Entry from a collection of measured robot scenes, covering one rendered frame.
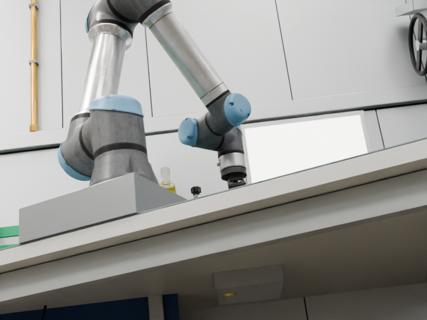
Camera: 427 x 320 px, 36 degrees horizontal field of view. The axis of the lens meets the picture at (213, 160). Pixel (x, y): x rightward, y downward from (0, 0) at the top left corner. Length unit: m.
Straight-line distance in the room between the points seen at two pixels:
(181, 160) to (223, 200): 1.06
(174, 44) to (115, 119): 0.34
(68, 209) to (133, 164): 0.16
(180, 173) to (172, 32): 0.67
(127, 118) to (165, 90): 0.97
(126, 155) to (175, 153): 0.87
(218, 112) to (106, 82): 0.29
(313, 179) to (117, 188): 0.39
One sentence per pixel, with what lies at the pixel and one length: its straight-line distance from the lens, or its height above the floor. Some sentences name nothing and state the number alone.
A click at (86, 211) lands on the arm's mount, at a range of 1.32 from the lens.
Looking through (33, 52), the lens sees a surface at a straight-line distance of 2.55.
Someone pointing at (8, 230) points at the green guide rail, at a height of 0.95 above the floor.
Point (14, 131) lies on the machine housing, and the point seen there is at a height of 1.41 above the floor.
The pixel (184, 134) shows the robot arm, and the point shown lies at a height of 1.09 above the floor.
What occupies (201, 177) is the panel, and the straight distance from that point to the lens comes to 2.20.
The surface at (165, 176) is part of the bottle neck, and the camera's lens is 2.07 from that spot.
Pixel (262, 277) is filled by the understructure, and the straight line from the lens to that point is 1.63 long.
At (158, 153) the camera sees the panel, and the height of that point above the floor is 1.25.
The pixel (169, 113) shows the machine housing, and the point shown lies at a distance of 2.34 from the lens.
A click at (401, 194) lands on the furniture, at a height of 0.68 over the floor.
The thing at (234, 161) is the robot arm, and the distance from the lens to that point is 1.78.
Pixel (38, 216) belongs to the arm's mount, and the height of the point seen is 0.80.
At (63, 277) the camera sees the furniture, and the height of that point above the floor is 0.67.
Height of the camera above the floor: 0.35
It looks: 23 degrees up
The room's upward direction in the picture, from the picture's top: 7 degrees counter-clockwise
